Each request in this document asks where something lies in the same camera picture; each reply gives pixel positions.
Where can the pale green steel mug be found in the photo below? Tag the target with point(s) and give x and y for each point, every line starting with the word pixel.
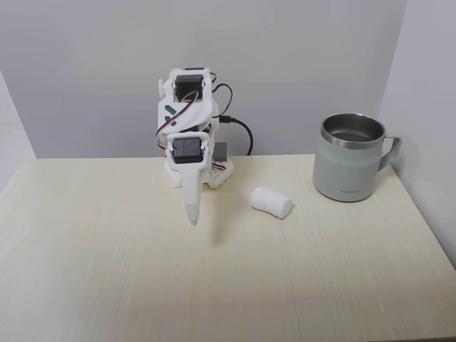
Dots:
pixel 342 171

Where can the grey table clamp block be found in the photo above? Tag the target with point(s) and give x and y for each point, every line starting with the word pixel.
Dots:
pixel 221 151

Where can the white gauze dressing roll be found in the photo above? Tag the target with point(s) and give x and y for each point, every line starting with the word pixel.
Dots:
pixel 270 202

